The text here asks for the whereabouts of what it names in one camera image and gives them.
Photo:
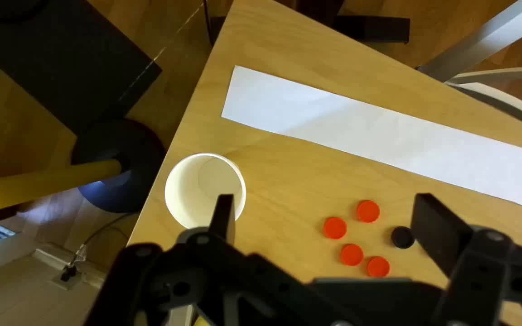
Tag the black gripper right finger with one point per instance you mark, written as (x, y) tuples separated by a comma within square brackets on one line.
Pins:
[(443, 232)]

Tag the red game disc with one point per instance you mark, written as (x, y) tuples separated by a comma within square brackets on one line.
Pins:
[(351, 254), (334, 227), (367, 211), (378, 267)]

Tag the white paper cup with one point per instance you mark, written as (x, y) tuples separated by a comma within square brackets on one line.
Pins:
[(204, 182)]

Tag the long white paper strip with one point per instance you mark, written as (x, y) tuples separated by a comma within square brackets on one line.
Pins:
[(363, 129)]

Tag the black square box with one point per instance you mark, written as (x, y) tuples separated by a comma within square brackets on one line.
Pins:
[(62, 55)]

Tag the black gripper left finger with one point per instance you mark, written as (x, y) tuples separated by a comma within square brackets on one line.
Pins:
[(224, 218)]

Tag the black game disc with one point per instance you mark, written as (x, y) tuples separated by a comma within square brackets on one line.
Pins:
[(401, 236)]

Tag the white wooden chair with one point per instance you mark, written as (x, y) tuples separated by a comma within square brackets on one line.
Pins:
[(485, 39)]

